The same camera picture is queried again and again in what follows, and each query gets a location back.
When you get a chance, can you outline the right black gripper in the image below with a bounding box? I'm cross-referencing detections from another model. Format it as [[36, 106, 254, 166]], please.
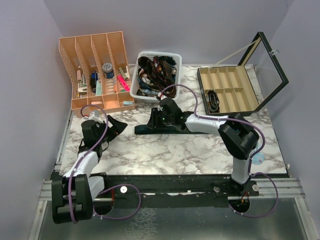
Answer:
[[146, 108, 174, 130]]

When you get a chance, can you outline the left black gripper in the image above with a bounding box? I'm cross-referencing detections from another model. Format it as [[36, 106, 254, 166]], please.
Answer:
[[96, 114, 127, 144]]

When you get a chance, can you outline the dark green tie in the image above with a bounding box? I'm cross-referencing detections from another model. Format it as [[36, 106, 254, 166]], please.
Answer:
[[134, 124, 207, 135]]

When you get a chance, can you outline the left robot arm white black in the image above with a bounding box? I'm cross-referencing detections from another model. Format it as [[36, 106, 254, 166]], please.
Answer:
[[51, 115, 128, 224]]

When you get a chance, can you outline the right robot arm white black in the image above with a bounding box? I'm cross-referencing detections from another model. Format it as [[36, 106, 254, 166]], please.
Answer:
[[146, 98, 259, 196]]

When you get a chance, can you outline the pile of patterned ties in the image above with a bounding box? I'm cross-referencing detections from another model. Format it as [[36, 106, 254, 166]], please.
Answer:
[[137, 55, 177, 98]]

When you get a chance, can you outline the light blue eraser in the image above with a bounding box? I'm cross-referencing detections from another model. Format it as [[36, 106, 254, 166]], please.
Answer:
[[123, 101, 134, 106]]

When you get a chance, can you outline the pink highlighter marker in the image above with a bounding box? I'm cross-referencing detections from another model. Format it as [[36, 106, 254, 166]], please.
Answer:
[[117, 75, 130, 92]]

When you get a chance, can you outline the white plastic basket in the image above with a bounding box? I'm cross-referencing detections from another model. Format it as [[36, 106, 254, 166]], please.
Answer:
[[129, 51, 182, 103]]

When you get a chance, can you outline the blue round tin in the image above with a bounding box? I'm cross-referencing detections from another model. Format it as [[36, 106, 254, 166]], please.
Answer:
[[102, 62, 115, 79]]

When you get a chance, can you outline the rolled patterned tie in box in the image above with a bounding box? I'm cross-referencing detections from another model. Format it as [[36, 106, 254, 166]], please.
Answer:
[[205, 90, 220, 114]]

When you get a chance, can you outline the orange desk file organizer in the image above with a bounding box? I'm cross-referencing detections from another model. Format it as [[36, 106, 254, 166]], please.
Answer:
[[58, 31, 135, 118]]

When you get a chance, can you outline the black tie storage box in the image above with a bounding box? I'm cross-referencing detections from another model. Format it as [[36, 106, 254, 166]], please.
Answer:
[[197, 31, 289, 116]]

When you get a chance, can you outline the light blue scissors package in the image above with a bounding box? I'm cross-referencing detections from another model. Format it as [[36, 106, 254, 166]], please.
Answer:
[[251, 151, 265, 165]]

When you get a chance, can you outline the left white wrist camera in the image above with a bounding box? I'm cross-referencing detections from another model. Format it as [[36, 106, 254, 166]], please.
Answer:
[[83, 110, 100, 122]]

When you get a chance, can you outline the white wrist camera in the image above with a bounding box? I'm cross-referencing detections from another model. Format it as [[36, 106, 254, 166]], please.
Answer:
[[83, 110, 100, 122], [156, 92, 167, 101]]

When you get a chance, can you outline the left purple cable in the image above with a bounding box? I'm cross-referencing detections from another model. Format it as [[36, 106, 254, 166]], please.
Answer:
[[67, 104, 142, 224]]

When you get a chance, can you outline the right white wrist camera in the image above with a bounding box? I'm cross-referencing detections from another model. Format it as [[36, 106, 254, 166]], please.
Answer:
[[156, 92, 167, 101]]

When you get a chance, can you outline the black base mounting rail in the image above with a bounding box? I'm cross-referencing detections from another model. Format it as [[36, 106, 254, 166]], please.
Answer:
[[100, 173, 259, 209]]

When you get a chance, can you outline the aluminium frame rail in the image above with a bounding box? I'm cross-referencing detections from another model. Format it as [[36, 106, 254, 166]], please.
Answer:
[[39, 177, 306, 201]]

